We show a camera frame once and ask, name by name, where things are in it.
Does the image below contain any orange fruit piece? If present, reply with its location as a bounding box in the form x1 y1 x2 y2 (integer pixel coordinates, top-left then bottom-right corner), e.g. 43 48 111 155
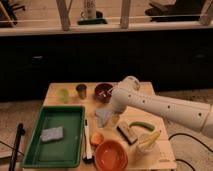
90 132 104 146

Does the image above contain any white bottle on shelf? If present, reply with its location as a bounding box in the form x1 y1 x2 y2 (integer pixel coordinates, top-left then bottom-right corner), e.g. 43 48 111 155
83 0 96 19

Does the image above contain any green cucumber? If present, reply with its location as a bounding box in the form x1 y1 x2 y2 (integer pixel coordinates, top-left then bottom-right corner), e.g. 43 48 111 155
129 121 155 131

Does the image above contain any green plastic tray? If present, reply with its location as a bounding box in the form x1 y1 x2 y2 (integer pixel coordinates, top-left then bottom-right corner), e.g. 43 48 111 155
23 106 85 168

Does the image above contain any green translucent cup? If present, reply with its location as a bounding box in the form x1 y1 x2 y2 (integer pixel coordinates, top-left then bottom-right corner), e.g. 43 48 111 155
57 89 69 103

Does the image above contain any black cable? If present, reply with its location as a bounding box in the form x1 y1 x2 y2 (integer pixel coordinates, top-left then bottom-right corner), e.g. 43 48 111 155
168 132 213 171

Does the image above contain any metal cup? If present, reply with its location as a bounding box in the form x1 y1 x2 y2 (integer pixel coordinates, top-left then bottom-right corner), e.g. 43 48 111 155
76 84 87 99

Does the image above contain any brown wooden block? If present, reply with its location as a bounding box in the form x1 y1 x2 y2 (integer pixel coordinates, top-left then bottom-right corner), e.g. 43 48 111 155
117 122 138 145

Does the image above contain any orange plastic bowl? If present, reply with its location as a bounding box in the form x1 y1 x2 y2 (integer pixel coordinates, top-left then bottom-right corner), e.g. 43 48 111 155
94 140 128 171

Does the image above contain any green base plate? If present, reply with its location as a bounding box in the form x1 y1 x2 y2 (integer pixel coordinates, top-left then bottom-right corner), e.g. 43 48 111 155
77 18 108 25

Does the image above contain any light blue grey towel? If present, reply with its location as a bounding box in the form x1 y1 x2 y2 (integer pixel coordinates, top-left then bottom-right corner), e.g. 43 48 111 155
95 108 111 128

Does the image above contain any dark brown bowl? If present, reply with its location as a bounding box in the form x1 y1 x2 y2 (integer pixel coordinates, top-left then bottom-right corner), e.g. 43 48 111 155
94 83 113 103

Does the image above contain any blue grey sponge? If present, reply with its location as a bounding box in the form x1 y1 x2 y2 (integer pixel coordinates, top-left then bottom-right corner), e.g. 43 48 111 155
40 127 63 142

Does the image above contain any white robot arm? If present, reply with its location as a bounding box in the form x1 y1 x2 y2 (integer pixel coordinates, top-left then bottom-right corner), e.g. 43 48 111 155
110 76 213 139

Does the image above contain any black stand pole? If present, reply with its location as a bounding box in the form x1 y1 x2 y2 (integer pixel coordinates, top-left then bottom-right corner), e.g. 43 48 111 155
8 123 25 171

